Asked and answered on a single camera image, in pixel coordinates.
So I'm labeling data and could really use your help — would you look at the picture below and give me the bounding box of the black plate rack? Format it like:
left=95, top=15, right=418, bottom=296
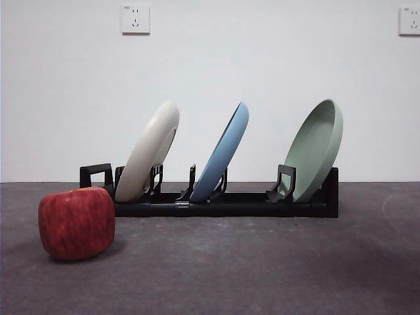
left=79, top=163, right=339, bottom=219

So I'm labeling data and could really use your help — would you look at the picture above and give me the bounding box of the red apple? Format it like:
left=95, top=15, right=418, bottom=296
left=37, top=186, right=116, bottom=262

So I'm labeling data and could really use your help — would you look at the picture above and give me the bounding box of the pale yellow plate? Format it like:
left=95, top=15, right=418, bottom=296
left=114, top=100, right=180, bottom=203

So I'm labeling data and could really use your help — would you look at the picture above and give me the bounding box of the white wall socket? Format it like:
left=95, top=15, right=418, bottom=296
left=398, top=5, right=420, bottom=37
left=121, top=4, right=151, bottom=35

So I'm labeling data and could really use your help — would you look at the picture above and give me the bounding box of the blue plate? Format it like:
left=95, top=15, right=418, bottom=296
left=189, top=101, right=250, bottom=203

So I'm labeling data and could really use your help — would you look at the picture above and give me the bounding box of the green plate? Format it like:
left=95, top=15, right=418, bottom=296
left=282, top=98, right=345, bottom=203

